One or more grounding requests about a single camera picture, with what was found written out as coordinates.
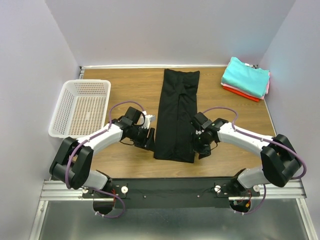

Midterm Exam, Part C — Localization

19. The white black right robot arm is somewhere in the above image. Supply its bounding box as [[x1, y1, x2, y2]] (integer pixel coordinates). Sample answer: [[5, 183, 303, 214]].
[[190, 112, 302, 196]]

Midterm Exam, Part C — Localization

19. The folded turquoise t shirt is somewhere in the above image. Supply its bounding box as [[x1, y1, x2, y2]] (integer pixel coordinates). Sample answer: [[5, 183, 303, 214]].
[[221, 56, 270, 99]]

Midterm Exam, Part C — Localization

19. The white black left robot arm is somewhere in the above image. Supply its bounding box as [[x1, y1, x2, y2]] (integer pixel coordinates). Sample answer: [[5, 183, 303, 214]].
[[49, 107, 156, 192]]

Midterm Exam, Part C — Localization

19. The black t shirt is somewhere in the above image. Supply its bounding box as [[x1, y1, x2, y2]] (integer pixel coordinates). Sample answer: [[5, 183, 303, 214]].
[[153, 69, 200, 163]]

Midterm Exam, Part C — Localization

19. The aluminium frame rail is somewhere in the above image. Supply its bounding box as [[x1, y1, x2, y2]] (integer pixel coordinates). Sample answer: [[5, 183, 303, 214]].
[[40, 179, 307, 201]]

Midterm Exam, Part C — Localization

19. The white plastic laundry basket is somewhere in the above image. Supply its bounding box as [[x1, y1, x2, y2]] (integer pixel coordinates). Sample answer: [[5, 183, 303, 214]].
[[48, 79, 111, 139]]

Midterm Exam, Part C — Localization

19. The folded red t shirt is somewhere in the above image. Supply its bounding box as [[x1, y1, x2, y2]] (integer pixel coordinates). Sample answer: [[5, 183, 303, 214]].
[[222, 86, 261, 102]]

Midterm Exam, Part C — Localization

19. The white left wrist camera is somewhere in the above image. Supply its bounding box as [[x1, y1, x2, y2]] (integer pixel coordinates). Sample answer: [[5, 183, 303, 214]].
[[142, 114, 156, 129]]

